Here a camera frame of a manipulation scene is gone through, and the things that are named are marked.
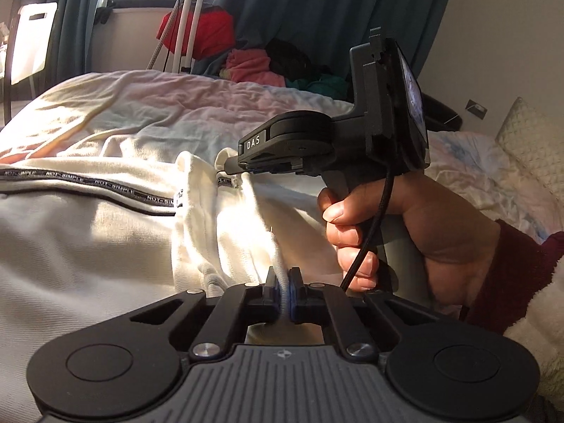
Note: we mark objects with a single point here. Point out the teal curtain left panel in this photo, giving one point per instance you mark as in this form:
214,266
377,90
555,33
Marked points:
69,53

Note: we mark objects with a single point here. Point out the person's right hand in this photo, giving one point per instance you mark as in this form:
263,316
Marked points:
458,242

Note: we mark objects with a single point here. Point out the pastel tie-dye bed sheet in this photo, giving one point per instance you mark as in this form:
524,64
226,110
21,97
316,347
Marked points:
156,116

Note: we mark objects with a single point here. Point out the wall power socket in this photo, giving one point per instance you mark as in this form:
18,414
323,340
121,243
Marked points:
476,109

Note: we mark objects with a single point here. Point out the dark red sleeve forearm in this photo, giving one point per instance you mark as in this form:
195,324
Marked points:
522,299

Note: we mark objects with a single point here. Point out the white chair back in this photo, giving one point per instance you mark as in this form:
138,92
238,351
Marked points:
26,49

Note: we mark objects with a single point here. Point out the green garment in pile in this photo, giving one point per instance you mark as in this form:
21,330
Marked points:
327,85

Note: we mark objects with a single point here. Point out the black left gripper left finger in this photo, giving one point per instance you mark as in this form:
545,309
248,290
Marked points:
126,365

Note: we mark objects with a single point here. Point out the teal curtain right panel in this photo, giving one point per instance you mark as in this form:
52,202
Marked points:
325,30

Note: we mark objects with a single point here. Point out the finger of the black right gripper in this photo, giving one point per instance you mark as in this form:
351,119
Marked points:
233,167

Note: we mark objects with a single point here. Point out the red cloth on stand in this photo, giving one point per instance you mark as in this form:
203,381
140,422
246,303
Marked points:
214,34

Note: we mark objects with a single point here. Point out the cream quilted headboard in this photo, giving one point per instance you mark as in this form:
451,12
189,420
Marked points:
536,142

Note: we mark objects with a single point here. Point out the black garment in pile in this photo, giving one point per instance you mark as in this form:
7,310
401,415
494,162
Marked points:
291,63

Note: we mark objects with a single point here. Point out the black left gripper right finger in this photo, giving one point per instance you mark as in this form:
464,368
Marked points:
440,366

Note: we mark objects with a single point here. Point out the black side sofa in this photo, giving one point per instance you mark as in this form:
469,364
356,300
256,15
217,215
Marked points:
438,117

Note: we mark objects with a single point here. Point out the teal curtain panel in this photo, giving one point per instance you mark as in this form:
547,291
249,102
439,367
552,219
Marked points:
69,53
325,30

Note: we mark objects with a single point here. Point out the garment steamer stand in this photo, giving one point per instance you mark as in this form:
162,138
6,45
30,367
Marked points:
186,16

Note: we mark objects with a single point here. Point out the pink garment in pile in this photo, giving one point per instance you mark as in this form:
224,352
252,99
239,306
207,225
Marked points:
252,65

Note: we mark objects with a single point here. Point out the cream white zip hoodie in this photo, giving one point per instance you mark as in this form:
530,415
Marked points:
87,239

